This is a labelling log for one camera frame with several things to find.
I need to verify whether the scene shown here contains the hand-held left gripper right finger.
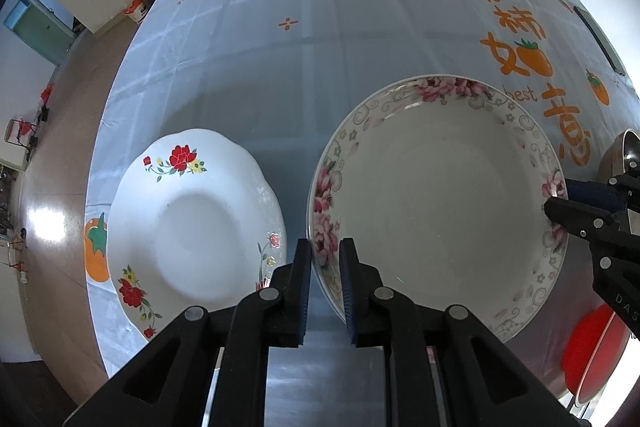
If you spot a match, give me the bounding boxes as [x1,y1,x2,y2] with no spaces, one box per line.
[339,237,588,427]

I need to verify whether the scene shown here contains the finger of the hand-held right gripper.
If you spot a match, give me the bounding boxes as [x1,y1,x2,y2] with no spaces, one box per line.
[567,174,640,214]
[544,196,640,259]

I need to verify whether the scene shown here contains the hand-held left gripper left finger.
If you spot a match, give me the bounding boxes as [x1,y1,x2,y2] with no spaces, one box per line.
[62,237,313,427]

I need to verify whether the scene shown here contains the red bowl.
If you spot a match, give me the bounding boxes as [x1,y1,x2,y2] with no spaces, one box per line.
[561,304,633,408]

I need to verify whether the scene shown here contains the white plate with red flowers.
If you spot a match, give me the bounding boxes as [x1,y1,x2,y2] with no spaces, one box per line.
[106,128,288,342]

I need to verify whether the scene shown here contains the large plate with pink floral rim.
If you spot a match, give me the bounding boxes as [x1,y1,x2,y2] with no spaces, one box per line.
[306,74,571,344]

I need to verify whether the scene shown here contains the steel bowl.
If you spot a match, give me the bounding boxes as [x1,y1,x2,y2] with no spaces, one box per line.
[597,129,640,188]

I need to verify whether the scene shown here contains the dark smartphone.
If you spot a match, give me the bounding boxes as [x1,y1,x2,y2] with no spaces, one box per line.
[572,5,627,78]

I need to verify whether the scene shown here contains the persimmon print tablecloth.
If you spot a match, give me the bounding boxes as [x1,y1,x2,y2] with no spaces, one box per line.
[85,0,640,427]

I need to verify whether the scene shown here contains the white tub with red label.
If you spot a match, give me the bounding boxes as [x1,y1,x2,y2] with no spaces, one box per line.
[122,0,147,24]

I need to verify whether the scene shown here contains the green glass door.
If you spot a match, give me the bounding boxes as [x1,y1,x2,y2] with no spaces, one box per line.
[2,0,78,65]

